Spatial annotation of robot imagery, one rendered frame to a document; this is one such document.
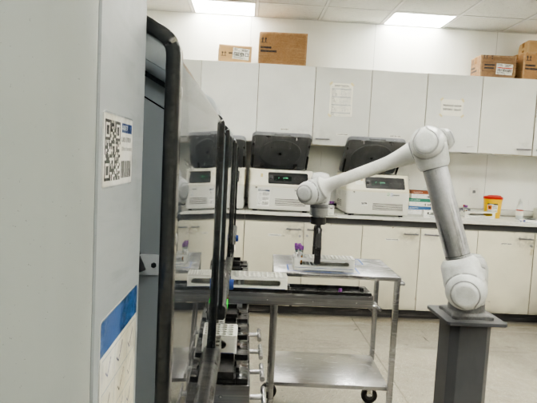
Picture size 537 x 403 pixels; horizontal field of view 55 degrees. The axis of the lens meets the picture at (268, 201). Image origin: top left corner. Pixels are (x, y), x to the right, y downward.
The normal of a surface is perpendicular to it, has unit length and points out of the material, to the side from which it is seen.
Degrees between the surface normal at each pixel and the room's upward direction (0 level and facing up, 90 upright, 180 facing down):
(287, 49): 90
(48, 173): 90
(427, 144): 84
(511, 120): 90
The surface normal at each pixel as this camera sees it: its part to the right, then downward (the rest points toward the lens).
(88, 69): 0.91, 0.07
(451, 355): -0.68, 0.03
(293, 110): 0.04, 0.08
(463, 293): -0.36, 0.16
